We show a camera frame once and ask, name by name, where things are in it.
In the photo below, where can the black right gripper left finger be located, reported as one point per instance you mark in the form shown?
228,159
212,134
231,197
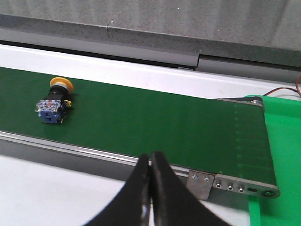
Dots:
131,206

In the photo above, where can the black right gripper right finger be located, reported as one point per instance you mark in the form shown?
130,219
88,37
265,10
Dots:
173,203

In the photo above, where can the green conveyor belt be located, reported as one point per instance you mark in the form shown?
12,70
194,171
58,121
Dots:
204,134

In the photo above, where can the bright green plastic bin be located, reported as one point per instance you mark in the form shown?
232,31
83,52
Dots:
283,119

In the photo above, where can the grey speckled stone counter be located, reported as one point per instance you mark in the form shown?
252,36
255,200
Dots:
255,30

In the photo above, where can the steel conveyor end bracket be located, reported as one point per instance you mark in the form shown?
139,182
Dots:
200,184

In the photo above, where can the aluminium near conveyor rail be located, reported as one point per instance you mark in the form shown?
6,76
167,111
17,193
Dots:
71,157

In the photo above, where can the yellow push button switch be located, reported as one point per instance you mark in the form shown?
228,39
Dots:
52,109

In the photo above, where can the grey far conveyor rail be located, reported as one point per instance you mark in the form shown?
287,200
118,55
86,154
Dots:
179,81

